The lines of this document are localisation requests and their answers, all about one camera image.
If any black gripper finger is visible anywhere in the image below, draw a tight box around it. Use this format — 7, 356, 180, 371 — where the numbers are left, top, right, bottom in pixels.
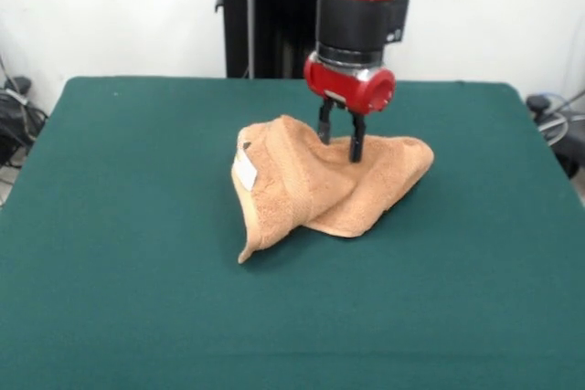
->
316, 100, 337, 144
347, 109, 367, 163

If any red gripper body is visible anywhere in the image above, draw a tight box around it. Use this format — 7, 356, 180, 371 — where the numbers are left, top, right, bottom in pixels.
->
303, 51, 397, 116

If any peach terry towel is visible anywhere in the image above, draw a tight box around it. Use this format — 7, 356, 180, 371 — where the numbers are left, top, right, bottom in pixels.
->
233, 114, 435, 266

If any dark green table cloth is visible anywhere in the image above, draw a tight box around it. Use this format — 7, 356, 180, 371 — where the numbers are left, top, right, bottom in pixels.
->
0, 76, 585, 390

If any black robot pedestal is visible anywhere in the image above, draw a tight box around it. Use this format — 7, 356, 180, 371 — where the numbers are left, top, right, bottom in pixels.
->
212, 0, 324, 79

